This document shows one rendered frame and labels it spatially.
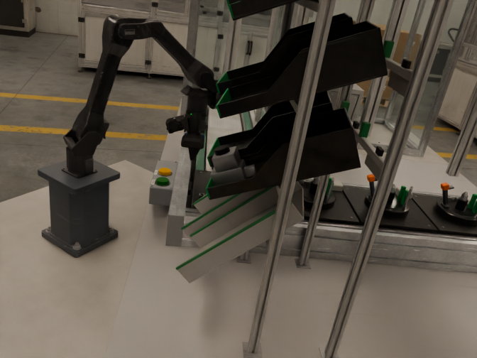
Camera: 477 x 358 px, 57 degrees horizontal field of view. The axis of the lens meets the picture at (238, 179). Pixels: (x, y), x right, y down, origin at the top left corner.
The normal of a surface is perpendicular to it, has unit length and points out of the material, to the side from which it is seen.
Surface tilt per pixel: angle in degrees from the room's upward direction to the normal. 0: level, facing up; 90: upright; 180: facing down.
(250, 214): 90
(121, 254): 0
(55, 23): 90
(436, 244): 90
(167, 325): 0
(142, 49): 90
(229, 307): 0
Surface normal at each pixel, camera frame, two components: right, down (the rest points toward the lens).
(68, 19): 0.20, 0.45
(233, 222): -0.12, 0.41
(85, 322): 0.15, -0.89
